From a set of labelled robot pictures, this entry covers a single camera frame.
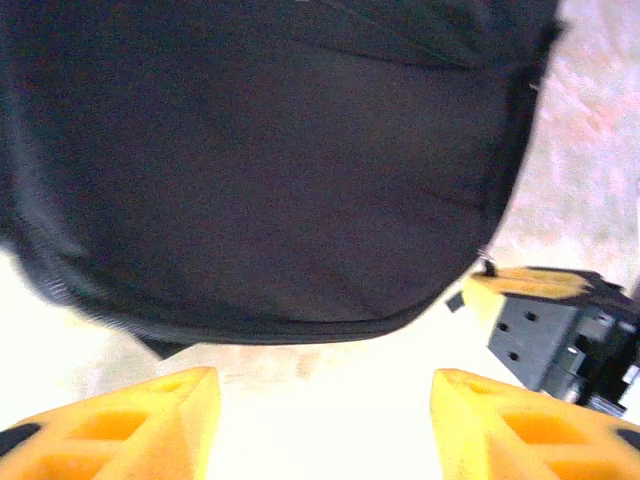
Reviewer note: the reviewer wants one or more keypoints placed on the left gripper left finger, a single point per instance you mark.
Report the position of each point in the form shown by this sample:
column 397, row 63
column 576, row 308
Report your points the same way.
column 125, row 435

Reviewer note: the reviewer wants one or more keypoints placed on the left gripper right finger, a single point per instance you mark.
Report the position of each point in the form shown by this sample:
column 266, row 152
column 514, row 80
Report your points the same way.
column 525, row 435

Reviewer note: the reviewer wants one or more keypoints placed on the black backpack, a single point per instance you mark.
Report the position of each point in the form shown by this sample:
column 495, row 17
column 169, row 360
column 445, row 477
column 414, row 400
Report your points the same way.
column 260, row 175

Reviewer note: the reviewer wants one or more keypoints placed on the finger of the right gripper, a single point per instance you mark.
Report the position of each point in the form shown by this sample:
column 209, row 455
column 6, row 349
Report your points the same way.
column 525, row 285

